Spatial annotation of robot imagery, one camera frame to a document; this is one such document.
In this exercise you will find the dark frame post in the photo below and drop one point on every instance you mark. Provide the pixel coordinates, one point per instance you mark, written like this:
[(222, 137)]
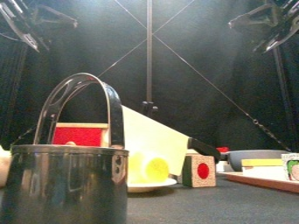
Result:
[(282, 96)]

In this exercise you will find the sushi cube red dot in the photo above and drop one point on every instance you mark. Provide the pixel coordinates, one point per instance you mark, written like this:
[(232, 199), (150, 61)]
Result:
[(202, 172)]

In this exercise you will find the red wooden framed box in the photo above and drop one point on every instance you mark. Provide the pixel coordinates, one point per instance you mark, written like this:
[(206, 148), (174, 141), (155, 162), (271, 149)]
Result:
[(78, 135)]

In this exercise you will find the yellow toy corn cob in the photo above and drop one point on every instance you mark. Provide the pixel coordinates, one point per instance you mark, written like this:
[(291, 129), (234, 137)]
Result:
[(154, 169)]

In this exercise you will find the white round plate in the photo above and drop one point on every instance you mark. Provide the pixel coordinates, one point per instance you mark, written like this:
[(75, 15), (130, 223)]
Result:
[(155, 185)]

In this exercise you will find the yellow flat block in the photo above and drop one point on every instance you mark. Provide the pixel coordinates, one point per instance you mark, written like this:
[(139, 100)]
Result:
[(260, 162)]

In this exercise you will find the pinkish flat tray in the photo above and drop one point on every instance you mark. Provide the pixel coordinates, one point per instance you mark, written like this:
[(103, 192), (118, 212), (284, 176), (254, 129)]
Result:
[(256, 180)]

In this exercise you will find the grey toy pan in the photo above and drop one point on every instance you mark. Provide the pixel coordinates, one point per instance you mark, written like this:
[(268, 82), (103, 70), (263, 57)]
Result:
[(252, 156)]

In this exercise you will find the metal frame pole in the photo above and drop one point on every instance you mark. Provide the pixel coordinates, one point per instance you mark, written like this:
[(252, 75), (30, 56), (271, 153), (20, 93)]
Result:
[(148, 58)]

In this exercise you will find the sushi roll green filling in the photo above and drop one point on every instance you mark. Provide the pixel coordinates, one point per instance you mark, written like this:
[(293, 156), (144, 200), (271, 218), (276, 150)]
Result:
[(291, 167)]

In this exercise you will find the white flat block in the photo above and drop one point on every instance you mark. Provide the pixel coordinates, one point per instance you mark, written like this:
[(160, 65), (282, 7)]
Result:
[(263, 172)]

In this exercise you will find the white rounded toy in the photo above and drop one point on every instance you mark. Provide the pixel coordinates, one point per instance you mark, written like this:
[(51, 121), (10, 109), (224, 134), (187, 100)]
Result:
[(4, 166)]

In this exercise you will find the small red toy piece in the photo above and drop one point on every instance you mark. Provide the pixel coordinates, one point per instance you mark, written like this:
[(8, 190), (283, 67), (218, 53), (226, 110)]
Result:
[(222, 149)]

